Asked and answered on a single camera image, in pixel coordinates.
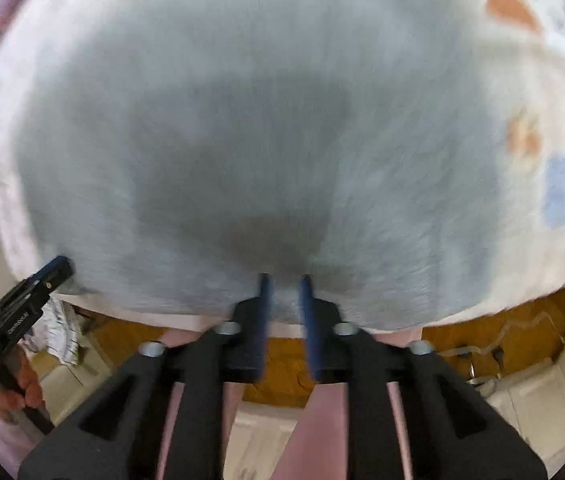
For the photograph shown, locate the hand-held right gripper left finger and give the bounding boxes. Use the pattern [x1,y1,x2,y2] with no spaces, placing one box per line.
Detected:
[17,273,275,480]

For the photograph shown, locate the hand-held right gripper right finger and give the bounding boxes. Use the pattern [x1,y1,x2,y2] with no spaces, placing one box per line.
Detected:
[299,274,548,480]

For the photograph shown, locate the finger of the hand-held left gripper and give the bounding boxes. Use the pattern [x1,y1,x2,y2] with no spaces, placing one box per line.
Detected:
[30,255,75,295]

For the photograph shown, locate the person's left hand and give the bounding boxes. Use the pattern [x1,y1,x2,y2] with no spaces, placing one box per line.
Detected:
[0,344,44,413]

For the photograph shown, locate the striped white cloth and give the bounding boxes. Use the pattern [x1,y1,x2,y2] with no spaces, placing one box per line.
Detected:
[42,296,82,367]

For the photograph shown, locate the white cardboard box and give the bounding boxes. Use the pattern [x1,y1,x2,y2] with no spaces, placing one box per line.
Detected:
[482,330,565,463]
[222,402,305,480]
[35,310,116,423]

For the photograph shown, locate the grey hoodie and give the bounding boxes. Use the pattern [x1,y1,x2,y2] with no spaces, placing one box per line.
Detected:
[10,0,508,333]

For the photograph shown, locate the white cable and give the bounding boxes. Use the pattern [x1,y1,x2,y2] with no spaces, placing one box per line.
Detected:
[437,310,565,363]

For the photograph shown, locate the person's pink trousers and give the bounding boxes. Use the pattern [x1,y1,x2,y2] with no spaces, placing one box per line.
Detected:
[155,380,415,480]

